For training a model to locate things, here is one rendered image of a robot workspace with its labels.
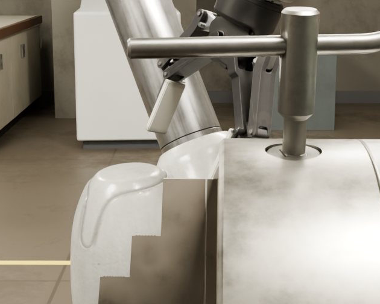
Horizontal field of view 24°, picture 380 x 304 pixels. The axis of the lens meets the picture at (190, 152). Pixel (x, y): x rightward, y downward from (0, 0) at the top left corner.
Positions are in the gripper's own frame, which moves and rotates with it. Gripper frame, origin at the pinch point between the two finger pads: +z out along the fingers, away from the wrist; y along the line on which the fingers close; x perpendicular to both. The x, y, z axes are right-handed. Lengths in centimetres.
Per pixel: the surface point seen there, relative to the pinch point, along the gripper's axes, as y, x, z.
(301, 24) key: -40, 33, -25
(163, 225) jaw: -32.9, 29.9, -7.3
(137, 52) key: -36, 40, -20
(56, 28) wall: 572, -334, 138
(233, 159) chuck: -40, 33, -16
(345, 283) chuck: -50, 33, -14
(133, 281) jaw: -34.7, 32.2, -3.9
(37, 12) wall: 663, -364, 151
